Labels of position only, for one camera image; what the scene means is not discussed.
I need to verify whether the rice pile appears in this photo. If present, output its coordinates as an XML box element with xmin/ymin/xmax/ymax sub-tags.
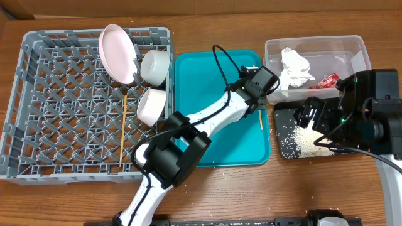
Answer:
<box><xmin>278</xmin><ymin>108</ymin><xmax>337</xmax><ymax>159</ymax></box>

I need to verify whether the red snack wrapper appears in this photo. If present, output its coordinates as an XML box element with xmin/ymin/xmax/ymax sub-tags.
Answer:
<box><xmin>310</xmin><ymin>73</ymin><xmax>340</xmax><ymax>89</ymax></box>

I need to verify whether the white napkin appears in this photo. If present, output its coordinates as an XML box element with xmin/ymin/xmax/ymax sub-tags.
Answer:
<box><xmin>269</xmin><ymin>47</ymin><xmax>316</xmax><ymax>99</ymax></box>

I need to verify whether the pink bowl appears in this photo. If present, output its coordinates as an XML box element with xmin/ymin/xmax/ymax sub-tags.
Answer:
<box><xmin>137</xmin><ymin>89</ymin><xmax>166</xmax><ymax>127</ymax></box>

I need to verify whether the grey bowl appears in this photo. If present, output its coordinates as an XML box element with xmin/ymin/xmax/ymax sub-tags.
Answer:
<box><xmin>140</xmin><ymin>50</ymin><xmax>170</xmax><ymax>86</ymax></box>

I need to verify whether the white cup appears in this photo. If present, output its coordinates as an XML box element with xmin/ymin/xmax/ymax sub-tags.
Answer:
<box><xmin>134</xmin><ymin>143</ymin><xmax>149</xmax><ymax>167</ymax></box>

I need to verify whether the large white plate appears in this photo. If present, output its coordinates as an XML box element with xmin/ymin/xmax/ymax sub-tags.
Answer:
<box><xmin>99</xmin><ymin>24</ymin><xmax>138</xmax><ymax>85</ymax></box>

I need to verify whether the wooden chopstick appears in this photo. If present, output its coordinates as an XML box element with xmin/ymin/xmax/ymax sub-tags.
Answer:
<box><xmin>258</xmin><ymin>110</ymin><xmax>263</xmax><ymax>130</ymax></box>
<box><xmin>119</xmin><ymin>95</ymin><xmax>128</xmax><ymax>168</ymax></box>

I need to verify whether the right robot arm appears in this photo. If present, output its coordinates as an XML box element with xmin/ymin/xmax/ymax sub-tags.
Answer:
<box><xmin>294</xmin><ymin>69</ymin><xmax>401</xmax><ymax>225</ymax></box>

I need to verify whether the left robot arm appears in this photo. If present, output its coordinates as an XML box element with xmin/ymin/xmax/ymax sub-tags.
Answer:
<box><xmin>112</xmin><ymin>78</ymin><xmax>271</xmax><ymax>225</ymax></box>

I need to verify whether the grey dishwasher rack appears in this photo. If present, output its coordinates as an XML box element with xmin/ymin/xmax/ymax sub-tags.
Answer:
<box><xmin>1</xmin><ymin>29</ymin><xmax>158</xmax><ymax>185</ymax></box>

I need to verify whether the black tray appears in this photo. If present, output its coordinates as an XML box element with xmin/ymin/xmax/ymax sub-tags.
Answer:
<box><xmin>273</xmin><ymin>100</ymin><xmax>365</xmax><ymax>160</ymax></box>

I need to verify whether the clear plastic bin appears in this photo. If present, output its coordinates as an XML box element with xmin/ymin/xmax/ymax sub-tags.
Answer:
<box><xmin>263</xmin><ymin>35</ymin><xmax>371</xmax><ymax>104</ymax></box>

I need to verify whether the teal plastic tray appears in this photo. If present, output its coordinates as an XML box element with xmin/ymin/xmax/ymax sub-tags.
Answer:
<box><xmin>173</xmin><ymin>50</ymin><xmax>271</xmax><ymax>167</ymax></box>

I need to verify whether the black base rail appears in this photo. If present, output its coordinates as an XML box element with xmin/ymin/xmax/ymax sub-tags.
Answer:
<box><xmin>83</xmin><ymin>209</ymin><xmax>362</xmax><ymax>226</ymax></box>

